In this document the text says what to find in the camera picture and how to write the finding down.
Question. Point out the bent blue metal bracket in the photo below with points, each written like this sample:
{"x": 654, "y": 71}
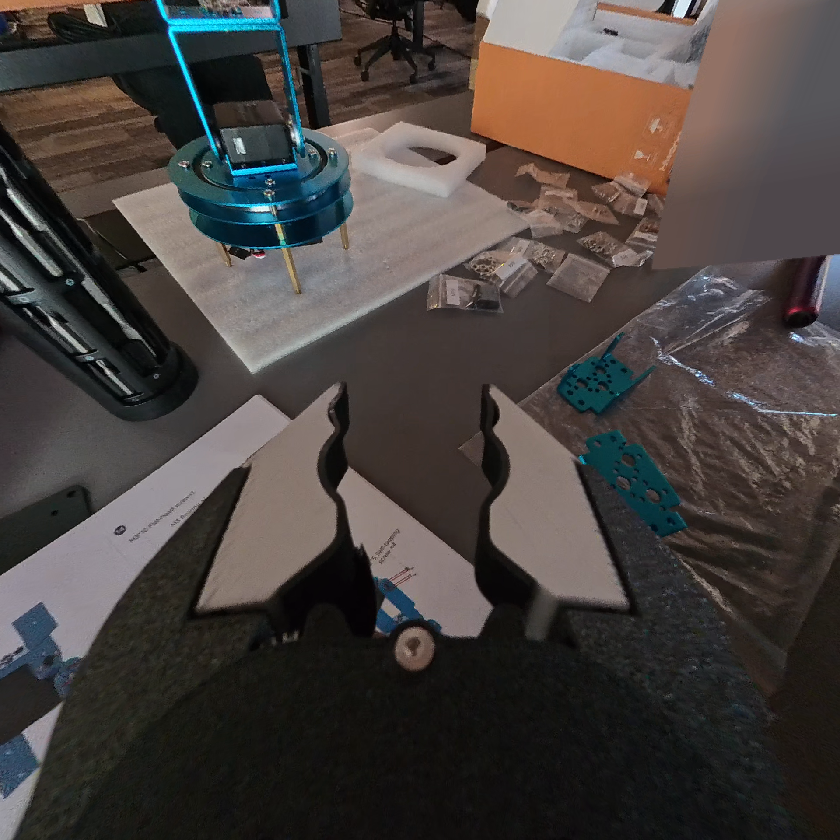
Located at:
{"x": 594, "y": 387}

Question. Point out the black desk with wooden top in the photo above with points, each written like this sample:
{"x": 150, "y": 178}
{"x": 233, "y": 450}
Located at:
{"x": 131, "y": 62}

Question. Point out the white foam frame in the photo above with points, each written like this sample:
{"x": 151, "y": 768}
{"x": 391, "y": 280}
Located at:
{"x": 380, "y": 161}

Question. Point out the open assembly instruction manual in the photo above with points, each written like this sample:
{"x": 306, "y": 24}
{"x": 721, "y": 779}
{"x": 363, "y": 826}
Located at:
{"x": 131, "y": 525}

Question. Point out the grey desk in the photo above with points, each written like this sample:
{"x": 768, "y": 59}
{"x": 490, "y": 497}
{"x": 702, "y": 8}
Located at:
{"x": 394, "y": 341}

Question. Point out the white foam sheet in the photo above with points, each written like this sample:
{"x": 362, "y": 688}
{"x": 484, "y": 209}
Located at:
{"x": 394, "y": 249}

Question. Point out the blue toy robot arm base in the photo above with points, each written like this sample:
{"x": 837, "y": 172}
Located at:
{"x": 262, "y": 197}

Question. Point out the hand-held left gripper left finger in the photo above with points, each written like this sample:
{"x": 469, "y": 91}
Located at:
{"x": 275, "y": 525}

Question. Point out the orange cardboard box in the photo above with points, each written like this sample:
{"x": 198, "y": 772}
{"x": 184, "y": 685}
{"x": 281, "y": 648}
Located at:
{"x": 564, "y": 98}

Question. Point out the black office chair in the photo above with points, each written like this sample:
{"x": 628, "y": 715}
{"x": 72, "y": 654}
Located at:
{"x": 397, "y": 39}

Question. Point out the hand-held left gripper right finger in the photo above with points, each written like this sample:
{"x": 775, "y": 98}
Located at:
{"x": 558, "y": 525}

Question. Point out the black cylindrical screwdriver holder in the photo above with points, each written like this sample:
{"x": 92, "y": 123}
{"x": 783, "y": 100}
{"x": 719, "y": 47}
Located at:
{"x": 98, "y": 315}

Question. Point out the large clear plastic bag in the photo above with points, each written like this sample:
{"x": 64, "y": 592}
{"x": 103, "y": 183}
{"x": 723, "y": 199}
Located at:
{"x": 722, "y": 426}

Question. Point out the black flat plate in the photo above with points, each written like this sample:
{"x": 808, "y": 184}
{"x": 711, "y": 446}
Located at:
{"x": 46, "y": 525}

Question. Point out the white foam box insert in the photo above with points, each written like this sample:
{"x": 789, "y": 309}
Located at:
{"x": 590, "y": 46}

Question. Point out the pile of small screw bags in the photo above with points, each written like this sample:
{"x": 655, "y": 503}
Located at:
{"x": 577, "y": 275}

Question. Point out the flat blue metal bracket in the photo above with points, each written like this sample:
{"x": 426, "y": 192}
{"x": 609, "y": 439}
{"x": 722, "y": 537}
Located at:
{"x": 630, "y": 472}

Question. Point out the small red metal cylinder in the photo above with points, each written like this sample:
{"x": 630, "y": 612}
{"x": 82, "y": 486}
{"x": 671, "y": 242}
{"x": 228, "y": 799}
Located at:
{"x": 804, "y": 292}

